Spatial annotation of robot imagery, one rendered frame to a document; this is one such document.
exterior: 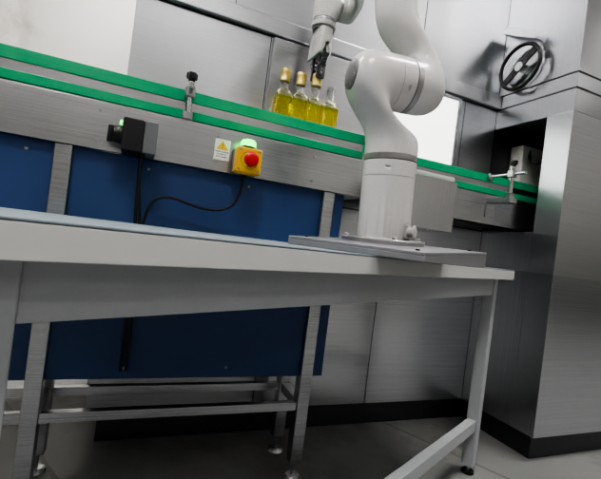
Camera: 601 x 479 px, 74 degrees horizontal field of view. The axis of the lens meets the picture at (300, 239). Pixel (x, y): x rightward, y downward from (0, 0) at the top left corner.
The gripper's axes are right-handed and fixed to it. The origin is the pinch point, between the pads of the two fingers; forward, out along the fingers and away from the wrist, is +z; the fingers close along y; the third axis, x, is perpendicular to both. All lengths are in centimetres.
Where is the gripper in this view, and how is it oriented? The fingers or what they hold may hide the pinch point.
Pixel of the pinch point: (318, 74)
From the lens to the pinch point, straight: 150.4
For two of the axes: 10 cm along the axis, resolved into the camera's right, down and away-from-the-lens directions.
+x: 9.1, 1.2, 3.9
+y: 3.9, 0.4, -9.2
